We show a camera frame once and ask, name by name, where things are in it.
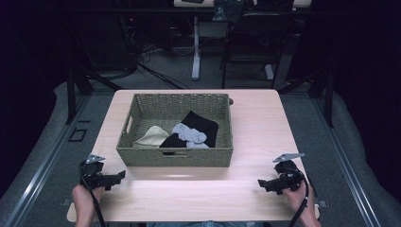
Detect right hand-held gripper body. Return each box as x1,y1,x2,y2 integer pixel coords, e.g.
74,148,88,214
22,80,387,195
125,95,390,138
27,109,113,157
272,152,306,192

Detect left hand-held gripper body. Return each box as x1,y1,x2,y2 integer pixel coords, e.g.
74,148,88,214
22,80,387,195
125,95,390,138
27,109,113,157
78,153,110,190

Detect person's right hand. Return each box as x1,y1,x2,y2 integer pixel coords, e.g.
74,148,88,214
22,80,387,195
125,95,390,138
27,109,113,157
282,181,312,212

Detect person's left hand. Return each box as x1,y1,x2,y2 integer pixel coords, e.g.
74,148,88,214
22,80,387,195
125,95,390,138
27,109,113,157
72,183,105,208

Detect cream sock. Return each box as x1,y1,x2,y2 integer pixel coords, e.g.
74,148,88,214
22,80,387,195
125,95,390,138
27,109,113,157
131,125,170,149

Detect green woven basket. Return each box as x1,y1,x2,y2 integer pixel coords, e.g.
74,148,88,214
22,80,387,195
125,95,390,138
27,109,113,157
115,93,235,168

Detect person's blue jeans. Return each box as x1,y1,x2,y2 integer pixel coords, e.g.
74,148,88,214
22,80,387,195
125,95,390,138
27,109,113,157
146,220,265,227

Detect grey sock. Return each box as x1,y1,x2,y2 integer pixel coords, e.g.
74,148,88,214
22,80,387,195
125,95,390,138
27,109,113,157
171,122,208,144
185,141,210,149

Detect black metal stand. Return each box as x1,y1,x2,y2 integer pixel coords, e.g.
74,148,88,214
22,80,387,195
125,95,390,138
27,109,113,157
277,66,336,129
64,66,125,126

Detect black cloth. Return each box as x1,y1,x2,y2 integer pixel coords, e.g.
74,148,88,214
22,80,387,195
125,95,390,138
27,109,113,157
159,110,219,148

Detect white-legged desk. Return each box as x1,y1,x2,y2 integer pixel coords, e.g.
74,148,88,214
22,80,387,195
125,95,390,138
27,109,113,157
173,0,313,81

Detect black chair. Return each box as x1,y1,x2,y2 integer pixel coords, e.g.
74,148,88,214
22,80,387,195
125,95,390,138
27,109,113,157
219,11,297,90

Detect dark hanging bag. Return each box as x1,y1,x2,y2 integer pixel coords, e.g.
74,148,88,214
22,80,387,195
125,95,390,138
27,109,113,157
212,0,248,24

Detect silver floor rail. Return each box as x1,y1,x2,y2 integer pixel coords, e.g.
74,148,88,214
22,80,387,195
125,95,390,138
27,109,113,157
2,94,93,227
311,96,383,227

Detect bundle of floor cables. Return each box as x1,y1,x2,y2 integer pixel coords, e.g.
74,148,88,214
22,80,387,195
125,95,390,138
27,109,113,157
124,42,191,91

